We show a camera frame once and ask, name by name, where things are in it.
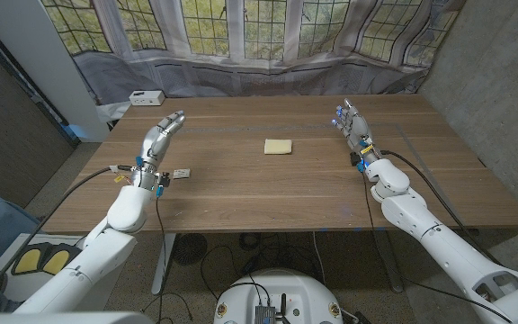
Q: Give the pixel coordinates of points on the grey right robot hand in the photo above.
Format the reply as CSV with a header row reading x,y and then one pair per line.
x,y
358,132

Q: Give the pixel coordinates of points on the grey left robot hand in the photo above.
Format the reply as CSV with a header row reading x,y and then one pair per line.
x,y
153,146

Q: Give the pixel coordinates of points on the small matchbox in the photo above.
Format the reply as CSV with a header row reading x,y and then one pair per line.
x,y
181,173

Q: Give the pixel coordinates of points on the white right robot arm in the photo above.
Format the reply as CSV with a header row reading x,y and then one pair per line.
x,y
443,252

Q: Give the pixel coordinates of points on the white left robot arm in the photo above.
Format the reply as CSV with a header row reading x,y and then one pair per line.
x,y
83,265

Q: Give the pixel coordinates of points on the yellow sponge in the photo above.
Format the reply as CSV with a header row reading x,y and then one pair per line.
x,y
278,146

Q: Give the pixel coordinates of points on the white power strip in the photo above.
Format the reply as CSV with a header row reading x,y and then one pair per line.
x,y
146,98

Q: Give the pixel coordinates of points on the white plastic sheet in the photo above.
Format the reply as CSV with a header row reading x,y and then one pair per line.
x,y
113,111

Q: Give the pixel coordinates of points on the black round fan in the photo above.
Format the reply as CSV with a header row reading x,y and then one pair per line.
x,y
190,249

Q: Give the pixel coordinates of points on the printed window backdrop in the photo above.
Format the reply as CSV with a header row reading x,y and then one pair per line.
x,y
263,76

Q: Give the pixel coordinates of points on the metal table leg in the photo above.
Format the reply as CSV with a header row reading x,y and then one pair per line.
x,y
163,265
394,265

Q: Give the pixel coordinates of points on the black yellow foot pedal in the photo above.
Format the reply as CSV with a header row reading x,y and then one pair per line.
x,y
27,261
56,261

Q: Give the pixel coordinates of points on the blue bag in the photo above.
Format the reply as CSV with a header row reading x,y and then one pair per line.
x,y
2,225

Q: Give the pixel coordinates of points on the white robot torso base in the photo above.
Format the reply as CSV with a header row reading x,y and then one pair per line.
x,y
281,288

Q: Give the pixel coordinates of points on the white pedal platform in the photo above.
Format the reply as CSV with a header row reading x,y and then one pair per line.
x,y
2,252

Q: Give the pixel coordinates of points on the white robot chest edge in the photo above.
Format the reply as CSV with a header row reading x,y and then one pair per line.
x,y
61,318

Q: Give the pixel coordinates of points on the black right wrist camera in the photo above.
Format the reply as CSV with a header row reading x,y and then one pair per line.
x,y
354,158

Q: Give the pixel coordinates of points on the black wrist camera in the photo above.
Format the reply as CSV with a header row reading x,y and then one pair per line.
x,y
354,158
164,180

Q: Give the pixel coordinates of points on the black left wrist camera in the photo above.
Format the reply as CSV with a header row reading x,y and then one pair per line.
x,y
164,180

